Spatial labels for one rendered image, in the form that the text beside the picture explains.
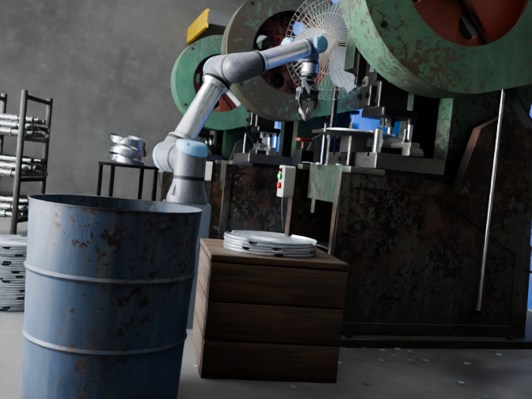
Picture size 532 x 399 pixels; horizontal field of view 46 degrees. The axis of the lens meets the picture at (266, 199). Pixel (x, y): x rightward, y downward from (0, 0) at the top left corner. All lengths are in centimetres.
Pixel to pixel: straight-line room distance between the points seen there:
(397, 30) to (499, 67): 41
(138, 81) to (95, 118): 78
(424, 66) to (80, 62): 720
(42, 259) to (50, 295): 8
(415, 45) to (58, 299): 136
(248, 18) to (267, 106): 53
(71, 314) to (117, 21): 783
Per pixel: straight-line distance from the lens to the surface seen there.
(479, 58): 228
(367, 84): 260
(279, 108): 381
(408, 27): 214
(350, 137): 248
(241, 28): 381
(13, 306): 248
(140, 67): 902
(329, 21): 340
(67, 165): 889
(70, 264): 141
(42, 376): 152
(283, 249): 180
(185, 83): 544
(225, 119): 551
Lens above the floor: 59
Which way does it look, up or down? 2 degrees down
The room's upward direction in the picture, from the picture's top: 6 degrees clockwise
